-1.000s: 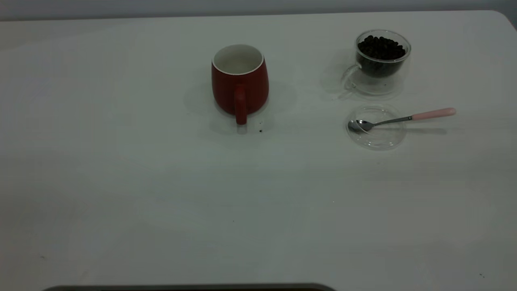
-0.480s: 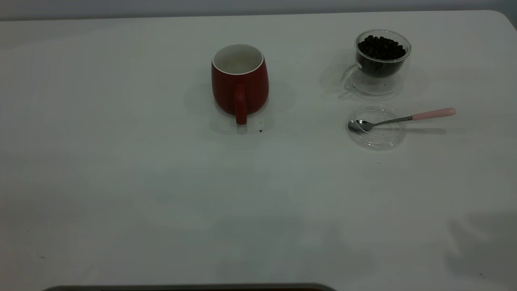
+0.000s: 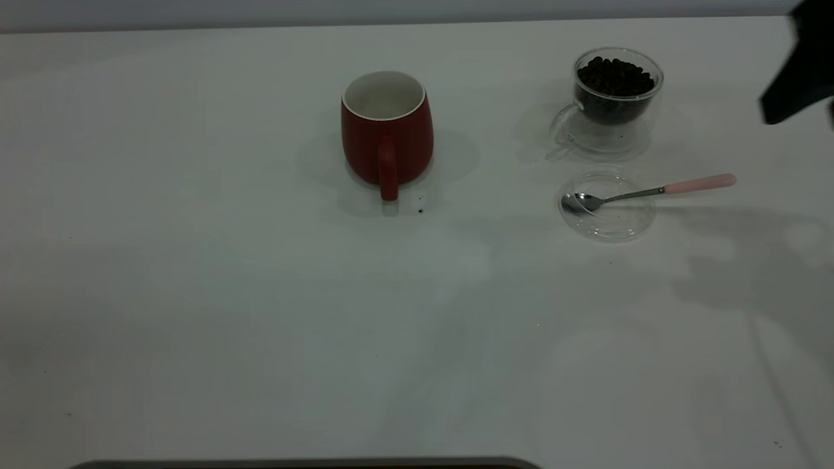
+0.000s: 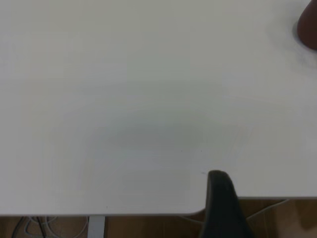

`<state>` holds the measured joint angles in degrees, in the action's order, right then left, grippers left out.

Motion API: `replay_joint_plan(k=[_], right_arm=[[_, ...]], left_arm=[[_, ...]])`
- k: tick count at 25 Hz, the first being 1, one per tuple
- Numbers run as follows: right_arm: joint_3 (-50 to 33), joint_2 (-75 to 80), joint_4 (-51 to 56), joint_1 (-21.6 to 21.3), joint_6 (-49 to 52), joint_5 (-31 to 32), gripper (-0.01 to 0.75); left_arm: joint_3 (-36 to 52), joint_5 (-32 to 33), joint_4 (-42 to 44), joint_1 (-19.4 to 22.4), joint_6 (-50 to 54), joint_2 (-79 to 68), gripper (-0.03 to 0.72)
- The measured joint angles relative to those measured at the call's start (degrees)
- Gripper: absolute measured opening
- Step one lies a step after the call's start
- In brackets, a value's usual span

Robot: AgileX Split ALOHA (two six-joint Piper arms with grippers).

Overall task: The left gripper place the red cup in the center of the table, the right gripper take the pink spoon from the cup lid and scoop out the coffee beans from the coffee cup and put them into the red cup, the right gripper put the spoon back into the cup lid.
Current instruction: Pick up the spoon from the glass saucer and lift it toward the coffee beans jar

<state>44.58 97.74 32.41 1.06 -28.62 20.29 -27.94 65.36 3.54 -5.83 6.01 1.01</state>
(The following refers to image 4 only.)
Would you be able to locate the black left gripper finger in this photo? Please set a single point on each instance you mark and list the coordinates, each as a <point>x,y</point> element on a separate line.
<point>223,205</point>

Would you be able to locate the red ceramic mug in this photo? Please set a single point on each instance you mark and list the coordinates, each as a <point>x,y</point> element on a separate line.
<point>308,29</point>

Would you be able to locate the white metal table leg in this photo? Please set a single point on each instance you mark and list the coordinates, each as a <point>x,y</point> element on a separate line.
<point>96,226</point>

